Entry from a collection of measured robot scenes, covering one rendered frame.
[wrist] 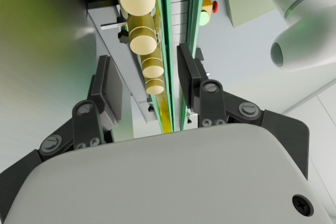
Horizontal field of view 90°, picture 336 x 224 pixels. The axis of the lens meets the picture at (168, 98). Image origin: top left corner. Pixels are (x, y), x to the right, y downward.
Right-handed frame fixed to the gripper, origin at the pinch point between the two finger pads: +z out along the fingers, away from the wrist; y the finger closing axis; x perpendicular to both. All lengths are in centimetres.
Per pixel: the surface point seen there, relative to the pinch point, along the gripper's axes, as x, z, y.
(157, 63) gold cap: -7.4, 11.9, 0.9
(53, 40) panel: -2.5, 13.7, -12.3
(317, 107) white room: -339, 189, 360
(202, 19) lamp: -18, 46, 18
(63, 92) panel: -7.4, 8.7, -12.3
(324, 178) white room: -468, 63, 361
